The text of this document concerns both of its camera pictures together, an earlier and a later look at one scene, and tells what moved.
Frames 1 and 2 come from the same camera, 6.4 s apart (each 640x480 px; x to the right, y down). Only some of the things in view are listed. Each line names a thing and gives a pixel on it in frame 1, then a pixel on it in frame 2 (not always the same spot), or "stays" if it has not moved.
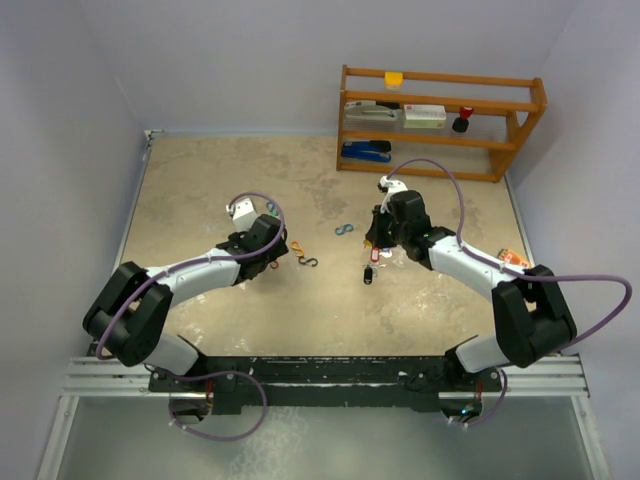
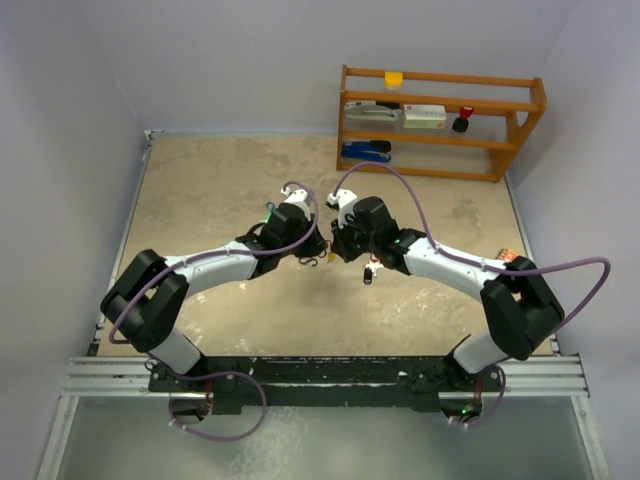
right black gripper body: x=386 y=231 → x=352 y=243
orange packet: x=510 y=257 stays
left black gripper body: x=276 y=252 → x=306 y=248
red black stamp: x=460 y=124 stays
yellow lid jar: x=393 y=80 stays
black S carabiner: x=306 y=261 stays
